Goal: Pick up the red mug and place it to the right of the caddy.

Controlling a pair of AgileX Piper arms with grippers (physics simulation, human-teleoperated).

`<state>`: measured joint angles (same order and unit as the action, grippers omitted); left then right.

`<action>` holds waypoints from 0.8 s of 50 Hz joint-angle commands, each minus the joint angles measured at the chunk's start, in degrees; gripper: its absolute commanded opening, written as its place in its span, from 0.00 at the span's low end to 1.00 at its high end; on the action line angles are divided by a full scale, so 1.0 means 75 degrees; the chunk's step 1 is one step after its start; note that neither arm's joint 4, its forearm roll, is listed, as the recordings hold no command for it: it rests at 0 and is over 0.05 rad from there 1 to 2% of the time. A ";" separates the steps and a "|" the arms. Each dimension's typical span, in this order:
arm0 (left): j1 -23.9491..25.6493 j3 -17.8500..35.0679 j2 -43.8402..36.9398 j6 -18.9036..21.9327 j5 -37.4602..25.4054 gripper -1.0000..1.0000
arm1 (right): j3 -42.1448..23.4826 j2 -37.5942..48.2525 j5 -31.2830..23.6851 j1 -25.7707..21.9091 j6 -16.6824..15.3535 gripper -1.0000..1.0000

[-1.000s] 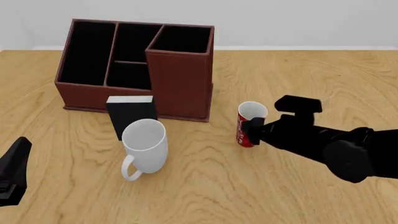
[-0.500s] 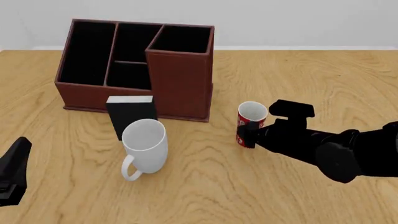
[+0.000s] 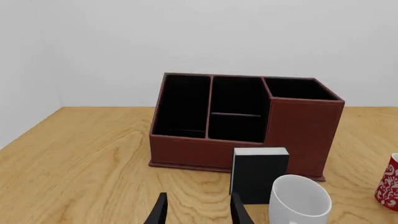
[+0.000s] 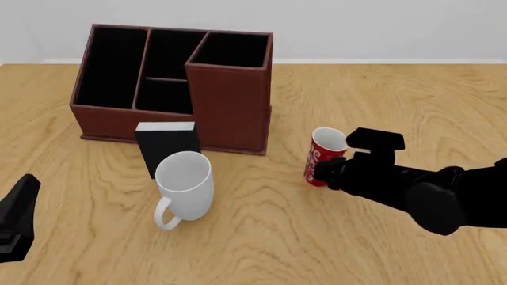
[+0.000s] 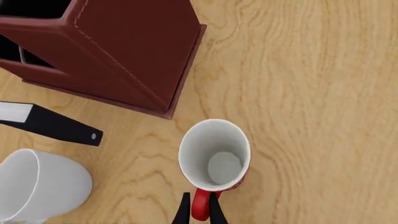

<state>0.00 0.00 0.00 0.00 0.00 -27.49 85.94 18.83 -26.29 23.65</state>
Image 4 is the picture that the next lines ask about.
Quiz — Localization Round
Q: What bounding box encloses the red mug with white print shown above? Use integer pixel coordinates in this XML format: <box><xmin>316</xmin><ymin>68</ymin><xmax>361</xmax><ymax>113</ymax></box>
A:
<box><xmin>303</xmin><ymin>126</ymin><xmax>349</xmax><ymax>188</ymax></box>

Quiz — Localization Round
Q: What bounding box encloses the red-brown desk caddy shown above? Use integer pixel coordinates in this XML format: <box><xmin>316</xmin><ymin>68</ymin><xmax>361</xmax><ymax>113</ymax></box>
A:
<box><xmin>69</xmin><ymin>24</ymin><xmax>274</xmax><ymax>157</ymax></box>

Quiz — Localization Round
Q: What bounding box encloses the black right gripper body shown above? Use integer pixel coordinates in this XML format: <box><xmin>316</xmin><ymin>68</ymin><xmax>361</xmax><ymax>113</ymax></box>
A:
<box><xmin>314</xmin><ymin>156</ymin><xmax>359</xmax><ymax>195</ymax></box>

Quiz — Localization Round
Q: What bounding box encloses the black book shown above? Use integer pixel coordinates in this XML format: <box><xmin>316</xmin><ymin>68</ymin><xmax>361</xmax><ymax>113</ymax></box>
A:
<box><xmin>134</xmin><ymin>121</ymin><xmax>202</xmax><ymax>181</ymax></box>

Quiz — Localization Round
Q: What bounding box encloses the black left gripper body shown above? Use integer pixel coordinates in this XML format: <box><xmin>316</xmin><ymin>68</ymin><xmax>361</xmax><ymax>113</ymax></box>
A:
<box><xmin>0</xmin><ymin>221</ymin><xmax>35</xmax><ymax>264</ymax></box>

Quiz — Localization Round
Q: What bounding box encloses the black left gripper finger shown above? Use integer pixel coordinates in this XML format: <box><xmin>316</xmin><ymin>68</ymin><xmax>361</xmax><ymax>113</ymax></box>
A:
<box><xmin>0</xmin><ymin>173</ymin><xmax>42</xmax><ymax>238</ymax></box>

